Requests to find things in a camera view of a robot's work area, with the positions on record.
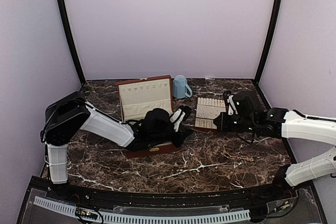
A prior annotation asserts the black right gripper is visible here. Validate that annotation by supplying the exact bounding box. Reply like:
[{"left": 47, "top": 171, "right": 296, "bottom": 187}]
[{"left": 214, "top": 111, "right": 256, "bottom": 133}]

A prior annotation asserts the red jewelry display tray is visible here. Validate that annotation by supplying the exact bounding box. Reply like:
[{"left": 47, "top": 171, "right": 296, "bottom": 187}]
[{"left": 195, "top": 98, "right": 226, "bottom": 131}]

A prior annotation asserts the white perforated cable rail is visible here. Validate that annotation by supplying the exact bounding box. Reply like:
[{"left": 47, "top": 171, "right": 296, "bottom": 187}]
[{"left": 33, "top": 196, "right": 251, "bottom": 224}]

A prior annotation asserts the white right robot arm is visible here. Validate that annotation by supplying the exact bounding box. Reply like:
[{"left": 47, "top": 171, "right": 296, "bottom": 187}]
[{"left": 213, "top": 91, "right": 335, "bottom": 200}]

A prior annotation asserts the red jewelry box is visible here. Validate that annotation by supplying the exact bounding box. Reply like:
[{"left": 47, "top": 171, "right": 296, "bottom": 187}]
[{"left": 116, "top": 75, "right": 184, "bottom": 159}]

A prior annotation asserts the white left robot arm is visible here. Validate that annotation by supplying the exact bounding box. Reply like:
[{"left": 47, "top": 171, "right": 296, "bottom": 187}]
[{"left": 40, "top": 91, "right": 193, "bottom": 201}]

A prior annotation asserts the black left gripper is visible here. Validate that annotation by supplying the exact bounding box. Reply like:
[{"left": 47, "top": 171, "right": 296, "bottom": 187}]
[{"left": 150, "top": 124, "right": 194, "bottom": 148}]

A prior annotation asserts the light blue faceted mug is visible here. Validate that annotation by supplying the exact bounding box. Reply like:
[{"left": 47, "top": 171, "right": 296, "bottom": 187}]
[{"left": 173, "top": 74, "right": 193, "bottom": 99}]

